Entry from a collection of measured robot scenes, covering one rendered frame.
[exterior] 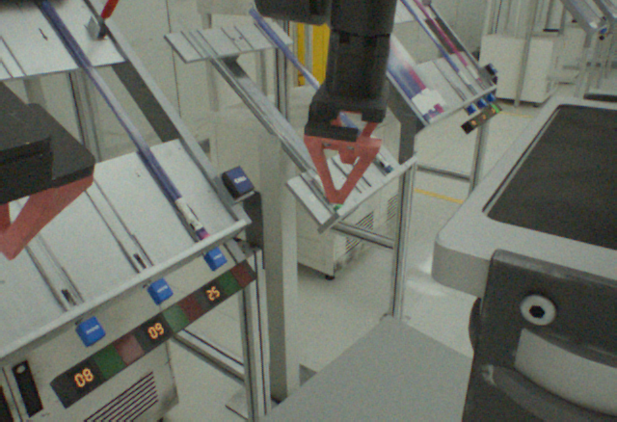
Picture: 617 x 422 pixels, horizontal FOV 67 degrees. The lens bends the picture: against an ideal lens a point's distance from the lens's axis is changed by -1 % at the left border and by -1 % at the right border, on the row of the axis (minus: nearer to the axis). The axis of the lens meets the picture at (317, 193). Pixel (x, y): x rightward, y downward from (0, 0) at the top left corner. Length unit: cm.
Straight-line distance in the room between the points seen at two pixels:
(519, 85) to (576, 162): 477
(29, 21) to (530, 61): 449
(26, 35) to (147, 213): 36
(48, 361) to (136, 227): 44
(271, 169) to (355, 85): 65
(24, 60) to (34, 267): 35
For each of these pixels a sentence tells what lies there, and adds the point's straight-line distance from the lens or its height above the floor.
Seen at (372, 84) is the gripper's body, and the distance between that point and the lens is 44.
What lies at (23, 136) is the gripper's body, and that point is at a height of 107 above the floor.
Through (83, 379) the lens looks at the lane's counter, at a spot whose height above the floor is 66.
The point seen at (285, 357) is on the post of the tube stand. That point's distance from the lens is 135.
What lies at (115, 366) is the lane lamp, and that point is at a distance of 72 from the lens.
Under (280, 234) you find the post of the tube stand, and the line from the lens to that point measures 112.
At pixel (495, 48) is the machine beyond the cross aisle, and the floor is 52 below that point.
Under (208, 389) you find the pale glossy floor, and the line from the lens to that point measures 156.
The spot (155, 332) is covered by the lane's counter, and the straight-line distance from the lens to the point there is 74.
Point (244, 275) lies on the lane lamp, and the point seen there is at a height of 66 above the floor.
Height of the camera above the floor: 112
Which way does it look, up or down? 24 degrees down
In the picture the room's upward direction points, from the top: straight up
